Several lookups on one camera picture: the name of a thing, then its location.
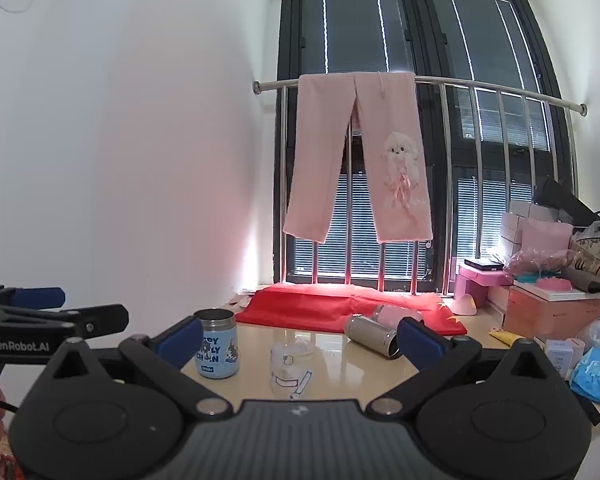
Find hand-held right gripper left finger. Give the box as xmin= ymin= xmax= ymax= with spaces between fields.
xmin=41 ymin=317 xmax=233 ymax=419

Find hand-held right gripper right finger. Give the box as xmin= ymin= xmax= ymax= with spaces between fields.
xmin=367 ymin=316 xmax=560 ymax=421

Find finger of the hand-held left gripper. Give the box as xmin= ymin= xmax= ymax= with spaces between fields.
xmin=0 ymin=285 xmax=66 ymax=311
xmin=0 ymin=303 xmax=130 ymax=334

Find pink steel cup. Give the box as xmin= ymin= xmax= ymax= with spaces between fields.
xmin=371 ymin=304 xmax=426 ymax=329

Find blue cartoon print cup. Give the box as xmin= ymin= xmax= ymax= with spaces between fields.
xmin=194 ymin=308 xmax=240 ymax=380

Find clear glass cup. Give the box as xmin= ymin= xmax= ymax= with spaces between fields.
xmin=269 ymin=341 xmax=315 ymax=401

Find white dome lamp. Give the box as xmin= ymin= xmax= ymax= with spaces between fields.
xmin=450 ymin=294 xmax=477 ymax=316

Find pink stool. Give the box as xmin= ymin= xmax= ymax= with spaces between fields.
xmin=453 ymin=262 xmax=514 ymax=311

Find yellow tube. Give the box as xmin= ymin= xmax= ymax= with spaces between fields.
xmin=489 ymin=327 xmax=519 ymax=347

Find small black box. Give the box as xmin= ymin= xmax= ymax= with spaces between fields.
xmin=463 ymin=257 xmax=505 ymax=271

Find red cloth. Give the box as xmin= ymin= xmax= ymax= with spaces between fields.
xmin=236 ymin=282 xmax=467 ymax=336

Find salmon gift box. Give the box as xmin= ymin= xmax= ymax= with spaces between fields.
xmin=502 ymin=280 xmax=600 ymax=341

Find pink wrapped bundle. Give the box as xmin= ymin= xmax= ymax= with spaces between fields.
xmin=502 ymin=247 xmax=576 ymax=279

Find small white box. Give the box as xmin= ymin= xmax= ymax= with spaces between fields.
xmin=545 ymin=338 xmax=586 ymax=376

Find pink soap-like block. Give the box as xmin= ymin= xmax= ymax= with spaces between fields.
xmin=535 ymin=276 xmax=574 ymax=292

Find stack of white boxes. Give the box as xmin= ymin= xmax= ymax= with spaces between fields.
xmin=499 ymin=200 xmax=561 ymax=261

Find pink paper bag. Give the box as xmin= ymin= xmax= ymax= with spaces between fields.
xmin=521 ymin=218 xmax=575 ymax=256

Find brown hair styling tool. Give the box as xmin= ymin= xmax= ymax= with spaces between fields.
xmin=560 ymin=265 xmax=600 ymax=294

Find blue tissue packet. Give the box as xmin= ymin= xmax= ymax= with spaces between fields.
xmin=569 ymin=347 xmax=600 ymax=404

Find patterned bag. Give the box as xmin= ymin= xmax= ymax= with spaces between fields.
xmin=570 ymin=235 xmax=600 ymax=286

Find black folded stand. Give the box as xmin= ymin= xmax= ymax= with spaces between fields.
xmin=532 ymin=175 xmax=600 ymax=226

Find pink pants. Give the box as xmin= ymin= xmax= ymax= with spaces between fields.
xmin=282 ymin=71 xmax=434 ymax=245

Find steel window railing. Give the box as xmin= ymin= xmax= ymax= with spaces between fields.
xmin=252 ymin=73 xmax=589 ymax=297

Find black window frame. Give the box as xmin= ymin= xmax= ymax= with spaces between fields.
xmin=275 ymin=0 xmax=582 ymax=294

